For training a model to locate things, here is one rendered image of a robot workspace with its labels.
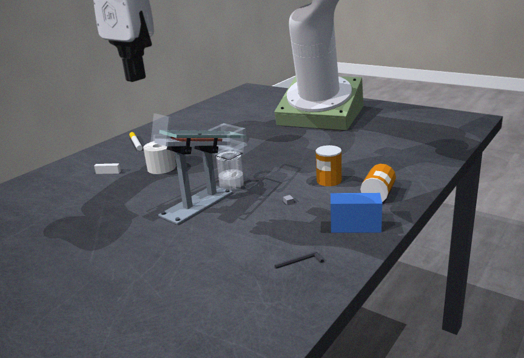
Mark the blue rectangular block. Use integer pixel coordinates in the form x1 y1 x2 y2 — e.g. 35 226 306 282
331 193 382 232

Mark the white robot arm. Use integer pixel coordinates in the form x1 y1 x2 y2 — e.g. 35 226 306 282
287 0 352 112

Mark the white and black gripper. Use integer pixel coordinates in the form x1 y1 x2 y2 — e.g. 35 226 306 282
93 0 154 82

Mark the dark grey l-shaped hex key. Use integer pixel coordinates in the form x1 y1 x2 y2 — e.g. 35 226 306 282
275 251 324 268

